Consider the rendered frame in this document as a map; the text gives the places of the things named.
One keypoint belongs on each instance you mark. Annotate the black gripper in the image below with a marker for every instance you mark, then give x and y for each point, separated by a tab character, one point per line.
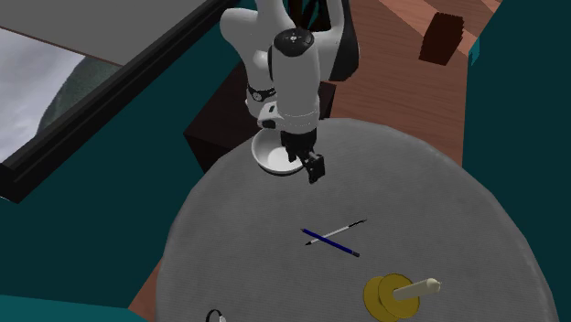
298	139

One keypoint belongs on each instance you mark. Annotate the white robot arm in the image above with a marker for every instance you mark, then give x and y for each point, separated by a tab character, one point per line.
294	84

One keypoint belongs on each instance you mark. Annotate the white bowl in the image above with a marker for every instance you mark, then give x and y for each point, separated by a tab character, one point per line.
272	158

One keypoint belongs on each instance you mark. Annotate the white and black pen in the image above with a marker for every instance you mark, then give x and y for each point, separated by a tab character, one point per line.
343	229

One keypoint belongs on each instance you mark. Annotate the blue pen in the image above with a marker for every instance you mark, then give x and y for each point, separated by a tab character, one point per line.
332	243

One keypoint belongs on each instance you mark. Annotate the round grey table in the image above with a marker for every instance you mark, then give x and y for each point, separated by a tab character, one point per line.
401	187

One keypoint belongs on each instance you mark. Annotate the yellow candle holder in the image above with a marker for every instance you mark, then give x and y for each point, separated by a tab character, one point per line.
379	299

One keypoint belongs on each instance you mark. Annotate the cream candle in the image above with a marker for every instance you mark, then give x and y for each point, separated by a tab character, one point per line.
417	289

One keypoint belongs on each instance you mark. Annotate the small black and white object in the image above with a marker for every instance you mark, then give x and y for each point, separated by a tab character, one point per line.
214	315

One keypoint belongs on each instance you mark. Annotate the dark brown box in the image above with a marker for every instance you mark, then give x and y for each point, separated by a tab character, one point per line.
440	40

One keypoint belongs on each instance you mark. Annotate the black framed wall picture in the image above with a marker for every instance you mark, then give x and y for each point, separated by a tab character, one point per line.
26	89

